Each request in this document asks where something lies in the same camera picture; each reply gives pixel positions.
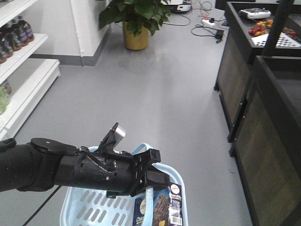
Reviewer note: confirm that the chocolate cookie box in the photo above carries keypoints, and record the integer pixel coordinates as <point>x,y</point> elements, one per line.
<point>167,207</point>

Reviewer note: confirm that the white power strip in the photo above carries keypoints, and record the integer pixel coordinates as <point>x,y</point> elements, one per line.
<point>214,25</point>

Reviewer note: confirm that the white electronic scale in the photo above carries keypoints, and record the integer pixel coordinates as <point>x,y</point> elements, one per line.
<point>255,13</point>

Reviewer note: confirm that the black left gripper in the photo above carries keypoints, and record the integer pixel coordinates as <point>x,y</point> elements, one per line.
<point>118,176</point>

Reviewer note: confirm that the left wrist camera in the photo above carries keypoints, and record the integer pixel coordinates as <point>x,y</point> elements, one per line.
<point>112,138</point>

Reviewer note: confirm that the white supermarket shelving unit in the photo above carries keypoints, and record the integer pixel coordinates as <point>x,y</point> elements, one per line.
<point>30,78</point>

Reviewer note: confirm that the potted green plant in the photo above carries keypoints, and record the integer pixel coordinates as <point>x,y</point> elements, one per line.
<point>138,14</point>

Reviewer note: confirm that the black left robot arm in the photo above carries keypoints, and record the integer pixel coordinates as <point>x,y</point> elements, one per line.
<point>42,163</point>

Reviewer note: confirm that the checkerboard calibration board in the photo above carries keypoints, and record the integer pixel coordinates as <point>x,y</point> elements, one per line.
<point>283,41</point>

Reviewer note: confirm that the light blue plastic basket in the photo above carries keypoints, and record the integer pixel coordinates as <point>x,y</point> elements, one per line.
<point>90,207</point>

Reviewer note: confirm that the wood-panel black display stand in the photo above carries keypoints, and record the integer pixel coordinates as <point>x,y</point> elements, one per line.
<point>240,52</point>

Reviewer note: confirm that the yellow plant pot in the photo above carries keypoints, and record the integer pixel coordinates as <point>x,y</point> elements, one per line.
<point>132,42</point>

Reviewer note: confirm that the black power adapter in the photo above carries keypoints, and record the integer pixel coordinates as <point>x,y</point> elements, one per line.
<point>219,34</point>

